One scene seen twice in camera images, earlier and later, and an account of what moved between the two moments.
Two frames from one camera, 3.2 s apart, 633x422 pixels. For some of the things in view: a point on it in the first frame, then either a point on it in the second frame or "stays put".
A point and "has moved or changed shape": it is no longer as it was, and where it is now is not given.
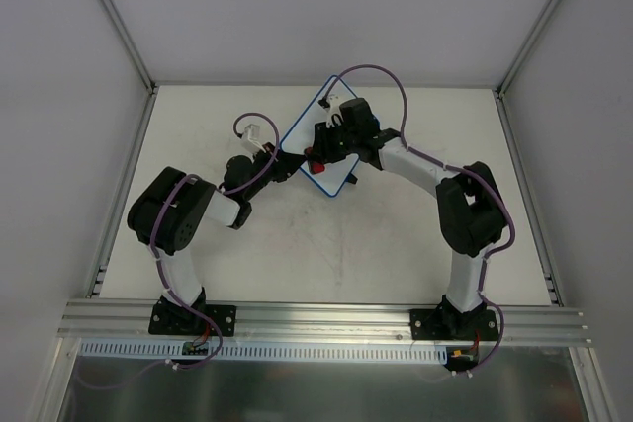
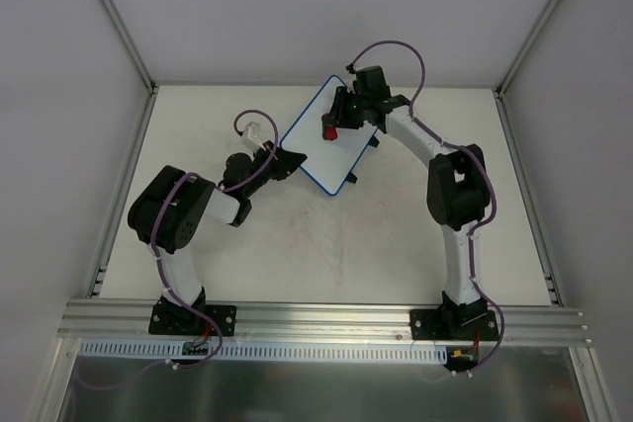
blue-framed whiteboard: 300,138 stays put
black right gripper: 322,145 to 339,109
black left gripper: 277,165 stays put
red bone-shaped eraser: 317,167 has moved or changed shape
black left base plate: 176,319 stays put
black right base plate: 446,324 stays put
